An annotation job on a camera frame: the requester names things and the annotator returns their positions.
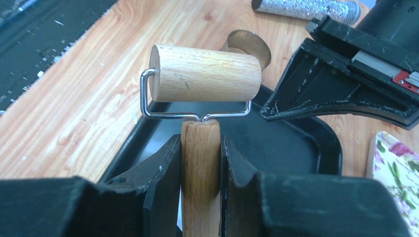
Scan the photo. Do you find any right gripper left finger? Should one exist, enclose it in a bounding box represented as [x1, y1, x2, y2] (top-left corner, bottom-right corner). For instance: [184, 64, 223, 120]
[0, 135, 181, 237]

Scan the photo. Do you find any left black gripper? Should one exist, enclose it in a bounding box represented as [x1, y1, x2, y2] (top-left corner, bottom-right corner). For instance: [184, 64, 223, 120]
[261, 0, 419, 130]

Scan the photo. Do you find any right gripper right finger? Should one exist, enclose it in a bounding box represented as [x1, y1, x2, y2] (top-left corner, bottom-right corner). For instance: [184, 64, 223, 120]
[220, 137, 410, 237]

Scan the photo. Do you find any black baking tray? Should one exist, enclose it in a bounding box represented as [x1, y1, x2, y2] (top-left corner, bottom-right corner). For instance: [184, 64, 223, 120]
[100, 86, 343, 182]

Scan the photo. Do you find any wooden pastry roller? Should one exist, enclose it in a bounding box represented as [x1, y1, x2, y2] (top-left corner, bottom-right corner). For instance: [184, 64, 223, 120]
[140, 44, 262, 237]

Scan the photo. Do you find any silver glitter tube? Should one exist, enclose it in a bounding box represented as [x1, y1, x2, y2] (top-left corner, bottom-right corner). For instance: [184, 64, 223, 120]
[251, 0, 362, 26]

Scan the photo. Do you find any floral rectangular tray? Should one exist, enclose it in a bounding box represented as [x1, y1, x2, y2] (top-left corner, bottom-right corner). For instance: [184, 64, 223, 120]
[366, 131, 419, 237]

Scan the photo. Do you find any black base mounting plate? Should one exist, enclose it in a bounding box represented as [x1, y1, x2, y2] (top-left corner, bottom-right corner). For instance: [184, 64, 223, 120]
[0, 0, 116, 115]

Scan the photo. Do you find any round metal cutter ring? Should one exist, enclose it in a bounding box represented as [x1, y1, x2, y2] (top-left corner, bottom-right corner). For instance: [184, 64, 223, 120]
[220, 30, 272, 70]

